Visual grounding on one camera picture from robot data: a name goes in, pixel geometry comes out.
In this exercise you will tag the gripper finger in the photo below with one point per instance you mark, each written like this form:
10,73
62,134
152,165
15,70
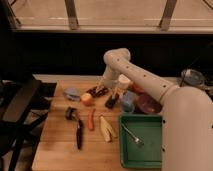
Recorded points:
115,93
98,88

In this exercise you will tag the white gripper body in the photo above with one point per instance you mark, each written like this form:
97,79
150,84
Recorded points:
108,83

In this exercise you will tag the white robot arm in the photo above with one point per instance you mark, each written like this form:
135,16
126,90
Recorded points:
187,114

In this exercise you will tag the dark grape bunch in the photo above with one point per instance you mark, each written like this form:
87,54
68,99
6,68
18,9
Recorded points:
95,92

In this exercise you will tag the white cup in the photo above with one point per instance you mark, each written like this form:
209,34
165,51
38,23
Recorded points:
123,82

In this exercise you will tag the blue cup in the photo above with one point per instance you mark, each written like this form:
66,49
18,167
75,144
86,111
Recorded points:
127,102

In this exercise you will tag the orange apple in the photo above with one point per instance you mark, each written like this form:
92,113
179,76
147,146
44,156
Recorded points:
87,99

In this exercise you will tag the blue cloth toy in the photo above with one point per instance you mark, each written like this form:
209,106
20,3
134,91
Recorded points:
72,94

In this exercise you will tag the orange carrot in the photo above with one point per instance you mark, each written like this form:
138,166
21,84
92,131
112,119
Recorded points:
91,120

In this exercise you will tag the black round can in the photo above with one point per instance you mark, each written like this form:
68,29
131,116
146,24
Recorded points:
71,113

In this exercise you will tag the green plastic tray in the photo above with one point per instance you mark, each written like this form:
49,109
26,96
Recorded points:
149,129

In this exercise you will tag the metal fork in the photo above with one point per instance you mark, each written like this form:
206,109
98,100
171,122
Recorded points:
136,139

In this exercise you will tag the grey round device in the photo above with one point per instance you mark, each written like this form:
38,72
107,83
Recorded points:
193,77

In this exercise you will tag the black handled knife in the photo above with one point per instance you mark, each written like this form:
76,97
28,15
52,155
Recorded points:
79,132

